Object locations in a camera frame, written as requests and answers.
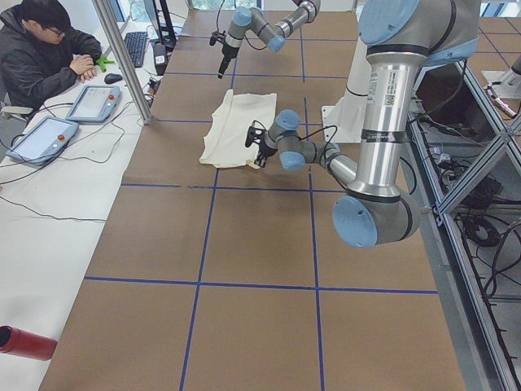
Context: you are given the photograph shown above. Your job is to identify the red cylinder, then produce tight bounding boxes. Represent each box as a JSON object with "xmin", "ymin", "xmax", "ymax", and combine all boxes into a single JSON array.
[{"xmin": 1, "ymin": 325, "xmax": 58, "ymax": 361}]

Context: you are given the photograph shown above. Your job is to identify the near blue teach pendant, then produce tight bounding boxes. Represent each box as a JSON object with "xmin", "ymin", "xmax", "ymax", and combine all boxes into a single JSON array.
[{"xmin": 6, "ymin": 116, "xmax": 79, "ymax": 165}]

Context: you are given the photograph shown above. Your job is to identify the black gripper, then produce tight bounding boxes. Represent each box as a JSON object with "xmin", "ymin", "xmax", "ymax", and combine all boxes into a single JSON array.
[
  {"xmin": 217, "ymin": 42, "xmax": 237, "ymax": 78},
  {"xmin": 254, "ymin": 136, "xmax": 277, "ymax": 168}
]

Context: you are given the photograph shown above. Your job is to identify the seated person in dark jacket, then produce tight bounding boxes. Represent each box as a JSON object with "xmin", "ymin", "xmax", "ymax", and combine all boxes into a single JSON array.
[{"xmin": 1, "ymin": 1, "xmax": 102, "ymax": 110}]

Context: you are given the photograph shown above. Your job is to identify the blue teach pendant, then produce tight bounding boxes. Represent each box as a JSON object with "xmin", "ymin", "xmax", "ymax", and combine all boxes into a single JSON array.
[
  {"xmin": 6, "ymin": 116, "xmax": 79, "ymax": 165},
  {"xmin": 65, "ymin": 85, "xmax": 121, "ymax": 123}
]

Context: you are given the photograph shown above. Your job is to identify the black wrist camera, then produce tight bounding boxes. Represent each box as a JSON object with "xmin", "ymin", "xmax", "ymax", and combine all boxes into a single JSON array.
[
  {"xmin": 245, "ymin": 120, "xmax": 267, "ymax": 147},
  {"xmin": 209, "ymin": 30, "xmax": 226, "ymax": 46}
]

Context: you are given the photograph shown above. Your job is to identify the black computer mouse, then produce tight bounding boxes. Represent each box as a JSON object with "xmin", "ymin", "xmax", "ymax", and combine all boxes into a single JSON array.
[{"xmin": 103, "ymin": 73, "xmax": 123, "ymax": 85}]

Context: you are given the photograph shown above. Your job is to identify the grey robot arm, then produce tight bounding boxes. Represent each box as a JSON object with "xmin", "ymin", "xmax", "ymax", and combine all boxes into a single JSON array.
[
  {"xmin": 209, "ymin": 0, "xmax": 321, "ymax": 79},
  {"xmin": 245, "ymin": 1, "xmax": 480, "ymax": 248}
]

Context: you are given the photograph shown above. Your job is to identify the black camera cable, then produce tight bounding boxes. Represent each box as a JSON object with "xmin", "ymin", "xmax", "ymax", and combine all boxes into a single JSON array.
[{"xmin": 299, "ymin": 125, "xmax": 339, "ymax": 143}]

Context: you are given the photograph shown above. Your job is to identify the cream long-sleeve cat T-shirt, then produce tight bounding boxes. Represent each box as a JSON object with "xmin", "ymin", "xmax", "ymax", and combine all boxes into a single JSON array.
[{"xmin": 199, "ymin": 89, "xmax": 277, "ymax": 169}]

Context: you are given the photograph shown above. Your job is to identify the far blue teach pendant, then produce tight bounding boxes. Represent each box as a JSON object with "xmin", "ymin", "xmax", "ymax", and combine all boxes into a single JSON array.
[{"xmin": 65, "ymin": 85, "xmax": 121, "ymax": 123}]

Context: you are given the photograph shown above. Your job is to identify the black keyboard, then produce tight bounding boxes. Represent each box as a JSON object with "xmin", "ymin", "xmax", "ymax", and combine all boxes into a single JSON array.
[{"xmin": 124, "ymin": 32, "xmax": 148, "ymax": 68}]

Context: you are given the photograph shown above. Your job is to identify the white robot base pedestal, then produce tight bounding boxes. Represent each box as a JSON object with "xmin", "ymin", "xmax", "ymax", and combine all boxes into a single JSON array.
[{"xmin": 322, "ymin": 39, "xmax": 371, "ymax": 143}]

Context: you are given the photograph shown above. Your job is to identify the black power adapter with label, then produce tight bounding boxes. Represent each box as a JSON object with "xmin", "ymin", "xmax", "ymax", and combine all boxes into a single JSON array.
[{"xmin": 153, "ymin": 42, "xmax": 169, "ymax": 76}]

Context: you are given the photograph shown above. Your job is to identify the aluminium table side frame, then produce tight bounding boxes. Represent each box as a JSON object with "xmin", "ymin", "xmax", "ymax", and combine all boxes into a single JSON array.
[{"xmin": 407, "ymin": 52, "xmax": 520, "ymax": 390}]

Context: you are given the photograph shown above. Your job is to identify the aluminium frame post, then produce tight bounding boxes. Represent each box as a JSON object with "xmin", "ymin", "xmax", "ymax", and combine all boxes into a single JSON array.
[{"xmin": 92, "ymin": 0, "xmax": 152, "ymax": 125}]

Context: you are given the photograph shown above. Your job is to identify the green plastic toy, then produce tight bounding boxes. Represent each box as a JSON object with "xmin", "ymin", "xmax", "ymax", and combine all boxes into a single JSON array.
[{"xmin": 96, "ymin": 56, "xmax": 115, "ymax": 72}]

